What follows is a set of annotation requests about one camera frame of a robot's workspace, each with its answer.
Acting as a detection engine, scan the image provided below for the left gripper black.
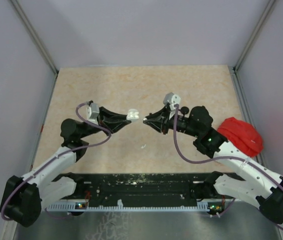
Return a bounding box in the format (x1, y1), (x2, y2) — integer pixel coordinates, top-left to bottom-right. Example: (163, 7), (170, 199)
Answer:
(78, 105), (131, 139)

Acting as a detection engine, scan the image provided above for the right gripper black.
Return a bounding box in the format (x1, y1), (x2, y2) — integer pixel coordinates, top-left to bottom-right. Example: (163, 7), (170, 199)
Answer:
(144, 105), (201, 138)

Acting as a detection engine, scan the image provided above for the white earbud charging case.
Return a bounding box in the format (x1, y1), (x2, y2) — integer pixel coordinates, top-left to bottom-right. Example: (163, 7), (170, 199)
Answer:
(126, 109), (140, 122)

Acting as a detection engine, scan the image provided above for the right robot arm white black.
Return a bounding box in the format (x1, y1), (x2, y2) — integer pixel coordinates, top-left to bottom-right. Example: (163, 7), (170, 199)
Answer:
(143, 105), (283, 225)

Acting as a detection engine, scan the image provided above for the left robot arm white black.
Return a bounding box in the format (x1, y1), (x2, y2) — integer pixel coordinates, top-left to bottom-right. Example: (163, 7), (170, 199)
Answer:
(0, 102), (139, 227)

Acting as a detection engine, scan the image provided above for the red cloth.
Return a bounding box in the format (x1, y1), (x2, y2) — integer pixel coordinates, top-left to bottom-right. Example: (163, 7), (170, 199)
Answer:
(217, 117), (264, 158)

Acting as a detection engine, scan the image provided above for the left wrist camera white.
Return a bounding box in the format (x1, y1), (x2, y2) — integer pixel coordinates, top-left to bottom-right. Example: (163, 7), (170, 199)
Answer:
(86, 100), (100, 124)

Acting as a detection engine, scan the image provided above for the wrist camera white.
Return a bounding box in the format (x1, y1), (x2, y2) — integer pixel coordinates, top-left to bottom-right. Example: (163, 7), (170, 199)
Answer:
(163, 92), (181, 120)
(86, 100), (100, 124)

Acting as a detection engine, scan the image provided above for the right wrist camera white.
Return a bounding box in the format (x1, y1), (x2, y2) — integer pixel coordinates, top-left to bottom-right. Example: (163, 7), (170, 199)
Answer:
(163, 92), (181, 120)

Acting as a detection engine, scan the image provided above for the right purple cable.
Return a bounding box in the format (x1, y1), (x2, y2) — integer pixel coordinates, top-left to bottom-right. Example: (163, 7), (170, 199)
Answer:
(173, 104), (283, 235)

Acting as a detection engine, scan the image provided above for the purple cable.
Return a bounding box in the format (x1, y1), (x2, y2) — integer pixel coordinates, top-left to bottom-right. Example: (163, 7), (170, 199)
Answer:
(0, 101), (112, 221)
(173, 104), (283, 235)

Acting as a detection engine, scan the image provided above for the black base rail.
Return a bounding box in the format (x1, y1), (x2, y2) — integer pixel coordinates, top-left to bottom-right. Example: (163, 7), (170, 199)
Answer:
(64, 173), (222, 208)

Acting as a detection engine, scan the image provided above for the white cable duct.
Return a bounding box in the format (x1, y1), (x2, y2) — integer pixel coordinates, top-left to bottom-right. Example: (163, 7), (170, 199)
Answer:
(46, 199), (222, 213)

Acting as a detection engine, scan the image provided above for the left aluminium frame post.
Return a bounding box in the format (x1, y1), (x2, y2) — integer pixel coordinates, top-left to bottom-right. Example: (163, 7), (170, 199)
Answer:
(8, 0), (59, 76)

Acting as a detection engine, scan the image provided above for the aluminium frame post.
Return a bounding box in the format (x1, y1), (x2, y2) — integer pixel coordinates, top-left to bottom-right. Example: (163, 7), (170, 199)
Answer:
(232, 0), (278, 74)
(8, 0), (59, 76)

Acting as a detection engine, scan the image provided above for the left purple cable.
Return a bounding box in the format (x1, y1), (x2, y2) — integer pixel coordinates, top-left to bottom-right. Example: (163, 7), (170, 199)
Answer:
(0, 101), (112, 221)

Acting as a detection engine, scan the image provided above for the right aluminium frame post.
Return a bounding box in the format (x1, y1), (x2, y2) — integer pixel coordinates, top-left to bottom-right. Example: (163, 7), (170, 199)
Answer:
(232, 0), (278, 74)

